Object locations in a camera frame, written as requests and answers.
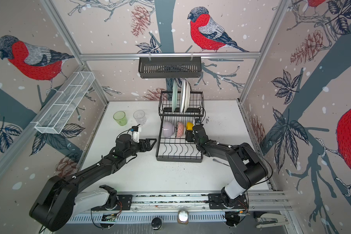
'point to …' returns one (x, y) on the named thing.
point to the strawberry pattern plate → (183, 95)
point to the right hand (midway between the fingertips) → (189, 133)
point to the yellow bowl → (189, 126)
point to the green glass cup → (120, 117)
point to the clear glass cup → (140, 117)
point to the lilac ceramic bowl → (168, 128)
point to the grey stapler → (264, 219)
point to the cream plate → (187, 96)
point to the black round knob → (156, 223)
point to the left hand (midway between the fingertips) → (151, 140)
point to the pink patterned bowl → (180, 129)
